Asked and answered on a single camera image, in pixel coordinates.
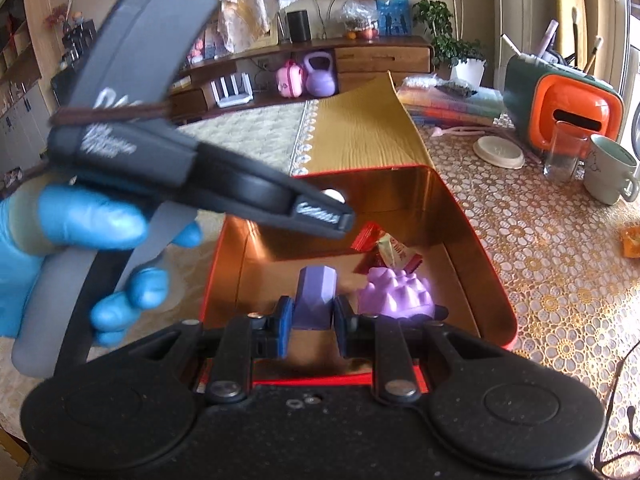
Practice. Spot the purple kettlebell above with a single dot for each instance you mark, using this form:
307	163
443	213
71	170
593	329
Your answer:
320	80

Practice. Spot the white router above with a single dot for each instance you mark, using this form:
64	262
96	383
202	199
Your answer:
231	92

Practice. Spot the person's left hand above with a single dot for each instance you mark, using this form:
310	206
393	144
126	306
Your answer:
85	220

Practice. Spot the orange green storage container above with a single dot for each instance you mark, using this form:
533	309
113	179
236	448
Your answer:
565	95

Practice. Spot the wooden media cabinet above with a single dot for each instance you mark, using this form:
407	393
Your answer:
380	57

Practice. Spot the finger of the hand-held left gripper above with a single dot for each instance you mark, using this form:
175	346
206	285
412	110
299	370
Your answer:
320	212

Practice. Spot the mustard yellow cloth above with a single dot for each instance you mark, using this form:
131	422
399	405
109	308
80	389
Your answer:
360	130

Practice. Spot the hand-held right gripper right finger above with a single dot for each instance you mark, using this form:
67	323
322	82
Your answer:
344	330

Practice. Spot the green houseplant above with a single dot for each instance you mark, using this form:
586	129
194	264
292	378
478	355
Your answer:
435	15

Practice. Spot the thick paintbrush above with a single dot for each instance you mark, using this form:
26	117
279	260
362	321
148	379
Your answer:
594	52

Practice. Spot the clear plastic bag with fruit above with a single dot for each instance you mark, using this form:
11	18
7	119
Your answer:
359	20

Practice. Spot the cream quilted lace mat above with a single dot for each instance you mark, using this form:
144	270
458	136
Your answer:
240	130

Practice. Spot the white plant pot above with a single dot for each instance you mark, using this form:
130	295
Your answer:
469	72

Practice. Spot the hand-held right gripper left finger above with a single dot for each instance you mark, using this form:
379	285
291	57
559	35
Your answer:
283	327

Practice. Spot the purple spiky toy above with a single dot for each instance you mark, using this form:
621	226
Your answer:
395	295

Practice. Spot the pink plastic spoon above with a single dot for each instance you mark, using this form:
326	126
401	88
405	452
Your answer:
455	131

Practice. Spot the pink white tube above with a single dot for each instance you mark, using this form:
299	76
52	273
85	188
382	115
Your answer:
546	37

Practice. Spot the cream round lid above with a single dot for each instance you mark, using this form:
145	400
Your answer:
499	152

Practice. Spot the purple hexagonal block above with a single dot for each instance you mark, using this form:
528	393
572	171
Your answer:
314	295

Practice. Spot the red white candy wrapper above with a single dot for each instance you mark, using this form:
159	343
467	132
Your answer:
392	252

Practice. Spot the thin paintbrush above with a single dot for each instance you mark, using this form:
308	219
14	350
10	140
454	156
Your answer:
575	30

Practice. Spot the orange snack wrapper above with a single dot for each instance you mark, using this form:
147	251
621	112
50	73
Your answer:
631	241

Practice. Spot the white mug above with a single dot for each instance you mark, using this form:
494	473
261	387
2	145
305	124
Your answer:
607	175

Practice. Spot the black speaker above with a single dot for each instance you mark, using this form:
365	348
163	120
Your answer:
298	26

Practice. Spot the stack of coloured plastic folders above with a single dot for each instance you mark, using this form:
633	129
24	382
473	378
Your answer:
450	102

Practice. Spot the clear drinking glass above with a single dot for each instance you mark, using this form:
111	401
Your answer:
567	155

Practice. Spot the pink toy case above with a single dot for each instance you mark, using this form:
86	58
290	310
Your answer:
290	80

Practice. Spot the red metal tin box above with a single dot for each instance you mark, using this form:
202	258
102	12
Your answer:
450	260

